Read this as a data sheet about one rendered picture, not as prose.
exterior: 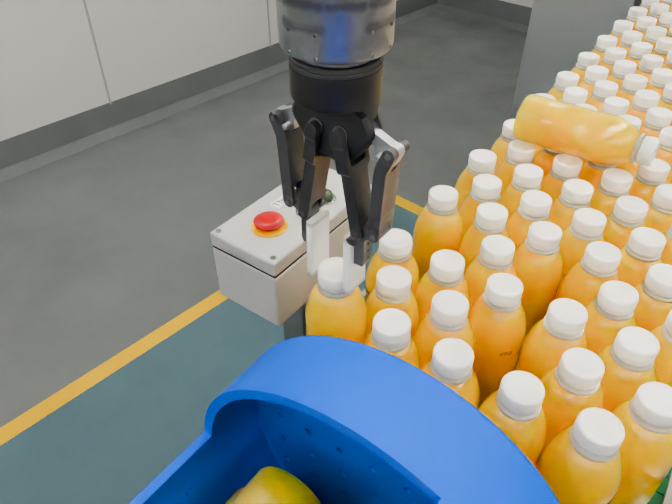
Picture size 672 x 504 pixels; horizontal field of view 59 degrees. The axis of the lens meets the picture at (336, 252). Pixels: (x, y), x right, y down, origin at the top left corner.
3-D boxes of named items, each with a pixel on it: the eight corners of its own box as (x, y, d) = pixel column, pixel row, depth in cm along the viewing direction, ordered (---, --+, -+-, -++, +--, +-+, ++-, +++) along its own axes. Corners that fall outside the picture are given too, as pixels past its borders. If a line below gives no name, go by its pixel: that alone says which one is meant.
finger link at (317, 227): (311, 223, 57) (305, 220, 57) (312, 277, 61) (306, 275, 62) (330, 209, 59) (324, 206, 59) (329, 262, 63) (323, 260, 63)
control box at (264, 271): (219, 294, 76) (208, 230, 69) (315, 220, 88) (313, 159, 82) (279, 328, 71) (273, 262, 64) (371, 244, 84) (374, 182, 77)
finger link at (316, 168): (318, 127, 49) (305, 120, 50) (302, 225, 57) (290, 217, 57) (345, 111, 52) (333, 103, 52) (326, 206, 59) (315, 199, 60)
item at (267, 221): (247, 228, 70) (246, 220, 69) (267, 213, 72) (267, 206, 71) (270, 239, 68) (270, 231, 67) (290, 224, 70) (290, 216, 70)
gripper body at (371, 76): (263, 52, 46) (271, 157, 52) (353, 78, 42) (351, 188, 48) (321, 26, 51) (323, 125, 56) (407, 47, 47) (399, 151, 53)
